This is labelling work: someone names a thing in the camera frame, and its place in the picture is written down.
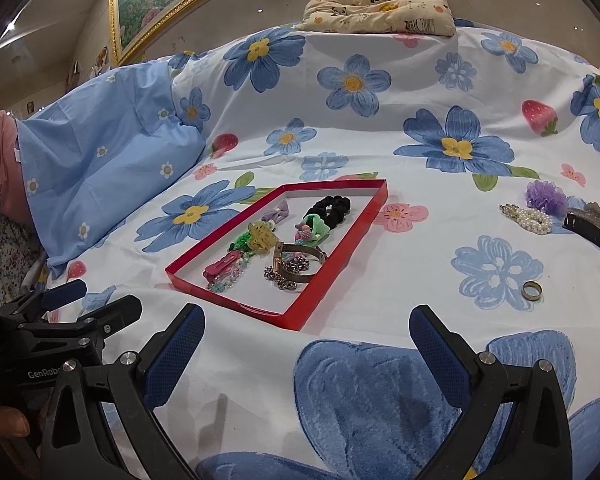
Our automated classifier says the red shallow box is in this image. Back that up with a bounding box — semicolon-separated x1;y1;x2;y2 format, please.
165;178;388;332

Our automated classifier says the metal chain bracelet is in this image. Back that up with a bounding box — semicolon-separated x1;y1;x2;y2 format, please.
264;255;311;291

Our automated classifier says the floral print cloth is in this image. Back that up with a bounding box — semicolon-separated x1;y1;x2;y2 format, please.
0;210;46;306

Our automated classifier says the panda print cushion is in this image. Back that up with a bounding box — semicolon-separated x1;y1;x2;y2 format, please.
294;0;456;37

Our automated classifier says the black scrunchie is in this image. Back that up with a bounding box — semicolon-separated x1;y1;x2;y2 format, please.
304;195;352;233

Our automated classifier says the floral bed sheet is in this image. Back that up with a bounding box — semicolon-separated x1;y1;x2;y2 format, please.
45;25;600;480

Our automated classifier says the purple bow hair clip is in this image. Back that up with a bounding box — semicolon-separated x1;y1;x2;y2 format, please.
261;200;291;226

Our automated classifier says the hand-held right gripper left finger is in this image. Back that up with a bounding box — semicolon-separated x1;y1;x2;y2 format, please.
39;302;207;480

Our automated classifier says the dark green coil hair tie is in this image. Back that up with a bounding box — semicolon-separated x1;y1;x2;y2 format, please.
225;232;253;256

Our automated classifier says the light blue pillow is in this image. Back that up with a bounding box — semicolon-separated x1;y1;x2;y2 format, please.
15;60;208;278

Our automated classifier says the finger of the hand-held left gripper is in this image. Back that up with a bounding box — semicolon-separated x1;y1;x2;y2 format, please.
10;279;88;318
55;295;143;356

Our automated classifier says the pastel bead bracelet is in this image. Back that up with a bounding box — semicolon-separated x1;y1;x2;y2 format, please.
207;260;253;293

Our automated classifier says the yellow claw clip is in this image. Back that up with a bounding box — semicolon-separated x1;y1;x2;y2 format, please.
245;220;277;252

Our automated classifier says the person's left hand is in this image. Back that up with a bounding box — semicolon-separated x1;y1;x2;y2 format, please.
0;402;32;439

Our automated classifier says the light green hair tie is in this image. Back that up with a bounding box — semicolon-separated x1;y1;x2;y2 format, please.
302;214;333;246

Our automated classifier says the purple flower hair tie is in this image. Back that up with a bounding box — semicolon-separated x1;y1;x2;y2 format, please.
525;180;568;216

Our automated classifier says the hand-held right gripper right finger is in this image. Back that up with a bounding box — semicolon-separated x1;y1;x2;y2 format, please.
409;304;573;480

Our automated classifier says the gold framed picture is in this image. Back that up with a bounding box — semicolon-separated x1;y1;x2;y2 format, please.
109;0;281;67

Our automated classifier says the pearl hair clip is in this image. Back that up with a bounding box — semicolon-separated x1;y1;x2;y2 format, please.
499;203;553;235

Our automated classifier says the black glitter claw clip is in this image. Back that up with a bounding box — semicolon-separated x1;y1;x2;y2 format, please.
561;201;600;252

